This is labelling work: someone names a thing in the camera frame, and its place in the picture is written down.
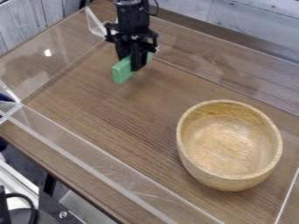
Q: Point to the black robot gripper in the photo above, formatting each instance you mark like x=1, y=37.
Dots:
x=129, y=31

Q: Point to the green rectangular block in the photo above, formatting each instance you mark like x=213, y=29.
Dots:
x=121, y=71

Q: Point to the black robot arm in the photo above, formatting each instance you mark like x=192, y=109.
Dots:
x=129, y=2

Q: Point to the brown wooden bowl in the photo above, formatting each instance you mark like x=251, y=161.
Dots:
x=228, y=143

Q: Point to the black table leg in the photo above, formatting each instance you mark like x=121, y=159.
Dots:
x=49, y=184

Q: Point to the clear acrylic corner bracket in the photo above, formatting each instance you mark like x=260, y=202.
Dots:
x=94, y=25

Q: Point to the clear acrylic barrier wall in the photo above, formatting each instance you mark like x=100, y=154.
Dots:
x=116, y=188

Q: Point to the grey metal base plate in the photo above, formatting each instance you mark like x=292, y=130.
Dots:
x=30, y=215

